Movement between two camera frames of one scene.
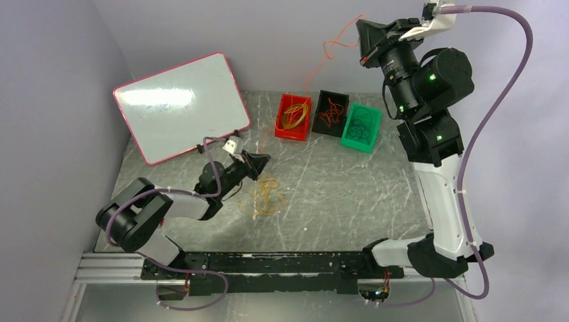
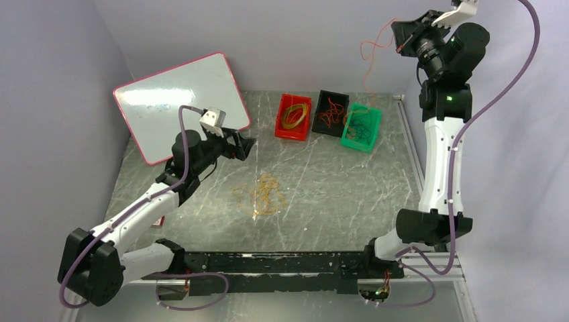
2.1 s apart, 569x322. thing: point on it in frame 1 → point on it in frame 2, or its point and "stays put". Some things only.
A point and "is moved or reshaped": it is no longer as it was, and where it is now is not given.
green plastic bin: x=361 y=128 stays put
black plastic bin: x=330 y=113 stays put
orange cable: x=329 y=58 is moved or reshaped
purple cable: x=360 y=125 stays put
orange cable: x=332 y=114 stays put
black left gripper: x=254 y=164 → x=241 y=146
